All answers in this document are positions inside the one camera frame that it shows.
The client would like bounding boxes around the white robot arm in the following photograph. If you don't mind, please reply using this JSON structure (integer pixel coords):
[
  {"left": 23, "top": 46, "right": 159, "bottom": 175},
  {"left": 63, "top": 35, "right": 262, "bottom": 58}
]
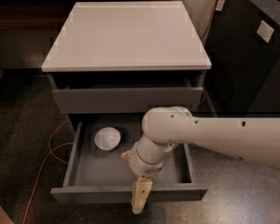
[{"left": 121, "top": 106, "right": 280, "bottom": 215}]

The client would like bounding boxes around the grey drawer cabinet white top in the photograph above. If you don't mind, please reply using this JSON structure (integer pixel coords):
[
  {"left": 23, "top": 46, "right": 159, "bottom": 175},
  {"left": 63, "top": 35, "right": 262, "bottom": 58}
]
[{"left": 41, "top": 1, "right": 211, "bottom": 130}]

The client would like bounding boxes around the grey top drawer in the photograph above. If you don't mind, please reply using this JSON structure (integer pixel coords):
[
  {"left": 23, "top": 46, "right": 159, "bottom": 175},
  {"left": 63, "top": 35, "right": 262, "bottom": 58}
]
[{"left": 52, "top": 78, "right": 203, "bottom": 114}]

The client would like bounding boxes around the grey drawer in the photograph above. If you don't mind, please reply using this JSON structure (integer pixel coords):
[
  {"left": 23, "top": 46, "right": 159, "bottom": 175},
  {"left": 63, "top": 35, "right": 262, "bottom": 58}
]
[
  {"left": 52, "top": 78, "right": 203, "bottom": 114},
  {"left": 51, "top": 114, "right": 207, "bottom": 204}
]

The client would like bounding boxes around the orange cable on floor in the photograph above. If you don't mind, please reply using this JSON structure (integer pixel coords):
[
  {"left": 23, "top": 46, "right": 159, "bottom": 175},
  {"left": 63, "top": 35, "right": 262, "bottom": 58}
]
[{"left": 21, "top": 120, "right": 75, "bottom": 224}]

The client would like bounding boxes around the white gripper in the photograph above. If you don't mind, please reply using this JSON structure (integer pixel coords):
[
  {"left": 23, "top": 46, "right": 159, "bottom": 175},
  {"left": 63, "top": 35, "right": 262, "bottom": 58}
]
[{"left": 120, "top": 143, "right": 164, "bottom": 215}]

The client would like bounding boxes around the white round bowl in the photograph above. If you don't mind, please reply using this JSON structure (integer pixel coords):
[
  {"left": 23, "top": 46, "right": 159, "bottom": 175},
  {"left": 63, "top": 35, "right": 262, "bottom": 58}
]
[{"left": 94, "top": 127, "right": 121, "bottom": 151}]

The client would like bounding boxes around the white tag on cable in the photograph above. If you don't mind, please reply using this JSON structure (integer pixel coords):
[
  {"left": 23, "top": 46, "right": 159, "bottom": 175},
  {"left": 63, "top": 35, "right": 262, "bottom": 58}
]
[{"left": 216, "top": 0, "right": 225, "bottom": 11}]

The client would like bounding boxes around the dark wooden bench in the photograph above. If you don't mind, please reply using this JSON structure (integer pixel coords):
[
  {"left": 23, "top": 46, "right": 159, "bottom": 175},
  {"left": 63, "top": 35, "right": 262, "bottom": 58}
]
[{"left": 0, "top": 0, "right": 170, "bottom": 31}]

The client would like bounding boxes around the white label on bin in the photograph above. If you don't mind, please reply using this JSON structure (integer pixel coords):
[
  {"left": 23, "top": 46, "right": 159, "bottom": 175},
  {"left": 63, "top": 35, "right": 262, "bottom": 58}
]
[{"left": 257, "top": 21, "right": 274, "bottom": 43}]

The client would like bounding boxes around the black bin cabinet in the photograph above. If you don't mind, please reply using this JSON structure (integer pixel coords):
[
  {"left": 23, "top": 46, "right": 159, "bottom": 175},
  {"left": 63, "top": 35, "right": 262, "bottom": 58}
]
[{"left": 205, "top": 0, "right": 280, "bottom": 117}]

